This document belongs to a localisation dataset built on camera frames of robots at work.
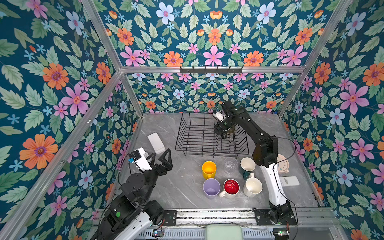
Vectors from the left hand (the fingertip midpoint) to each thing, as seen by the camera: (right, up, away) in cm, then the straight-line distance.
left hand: (165, 150), depth 61 cm
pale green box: (+25, -39, +7) cm, 47 cm away
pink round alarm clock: (+64, -13, +29) cm, 72 cm away
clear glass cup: (+32, -14, +29) cm, 46 cm away
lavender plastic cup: (+20, -23, +18) cm, 35 cm away
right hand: (+29, +11, +39) cm, 49 cm away
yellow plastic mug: (+19, -17, +29) cm, 39 cm away
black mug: (+29, +4, +36) cm, 47 cm away
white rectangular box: (-16, -1, +38) cm, 41 cm away
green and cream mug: (+41, -12, +24) cm, 49 cm away
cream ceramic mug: (+44, -24, +23) cm, 55 cm away
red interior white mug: (+31, -24, +21) cm, 45 cm away
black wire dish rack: (+11, +4, +45) cm, 47 cm away
